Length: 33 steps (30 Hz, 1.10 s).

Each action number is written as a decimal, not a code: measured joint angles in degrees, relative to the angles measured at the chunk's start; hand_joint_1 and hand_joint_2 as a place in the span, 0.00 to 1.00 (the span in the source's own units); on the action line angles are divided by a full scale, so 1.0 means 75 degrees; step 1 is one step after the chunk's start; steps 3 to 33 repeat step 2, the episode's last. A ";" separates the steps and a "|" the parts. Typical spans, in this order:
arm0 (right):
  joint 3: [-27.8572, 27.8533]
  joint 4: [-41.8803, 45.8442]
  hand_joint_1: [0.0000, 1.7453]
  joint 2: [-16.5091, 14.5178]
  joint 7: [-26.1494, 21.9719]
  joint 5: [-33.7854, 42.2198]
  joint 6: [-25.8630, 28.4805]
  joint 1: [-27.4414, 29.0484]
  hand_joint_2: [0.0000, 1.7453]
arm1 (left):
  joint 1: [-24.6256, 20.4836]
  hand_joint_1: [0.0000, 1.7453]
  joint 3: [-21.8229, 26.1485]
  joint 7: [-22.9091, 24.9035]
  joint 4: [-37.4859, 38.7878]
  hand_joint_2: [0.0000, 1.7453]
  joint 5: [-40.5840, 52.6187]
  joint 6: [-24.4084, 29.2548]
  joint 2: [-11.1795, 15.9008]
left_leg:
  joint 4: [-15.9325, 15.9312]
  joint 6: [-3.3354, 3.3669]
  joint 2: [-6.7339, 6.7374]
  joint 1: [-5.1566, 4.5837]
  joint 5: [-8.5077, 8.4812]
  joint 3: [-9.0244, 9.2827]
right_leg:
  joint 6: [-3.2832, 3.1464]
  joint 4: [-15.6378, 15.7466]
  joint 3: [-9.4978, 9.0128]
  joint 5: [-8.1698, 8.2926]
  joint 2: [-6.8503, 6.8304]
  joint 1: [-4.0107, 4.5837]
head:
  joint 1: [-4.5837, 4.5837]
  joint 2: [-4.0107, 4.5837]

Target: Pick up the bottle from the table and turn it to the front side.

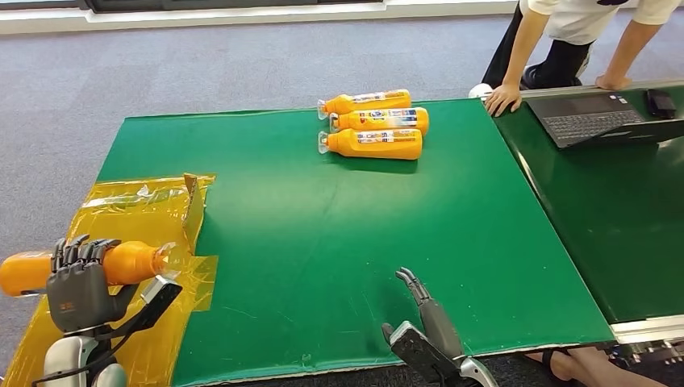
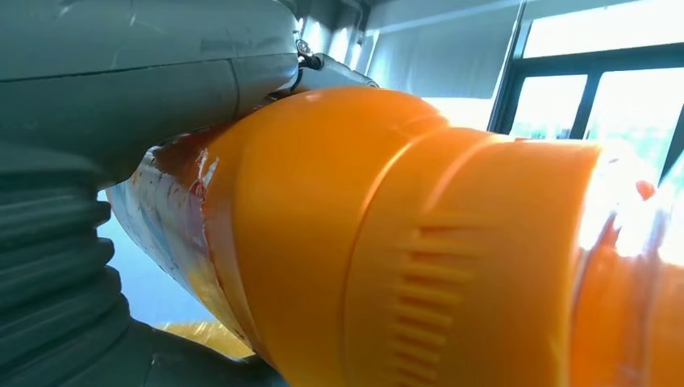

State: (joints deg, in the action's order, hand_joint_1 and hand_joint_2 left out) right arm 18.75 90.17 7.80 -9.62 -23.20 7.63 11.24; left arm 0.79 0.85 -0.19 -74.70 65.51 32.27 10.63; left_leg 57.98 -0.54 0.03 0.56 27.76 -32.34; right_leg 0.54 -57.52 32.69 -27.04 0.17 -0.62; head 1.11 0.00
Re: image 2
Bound orange Tide detergent bottle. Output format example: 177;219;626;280
106;85;684;387

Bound dark window frame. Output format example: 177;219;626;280
489;0;684;183

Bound yellow plastic sheet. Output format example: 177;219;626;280
155;320;255;360

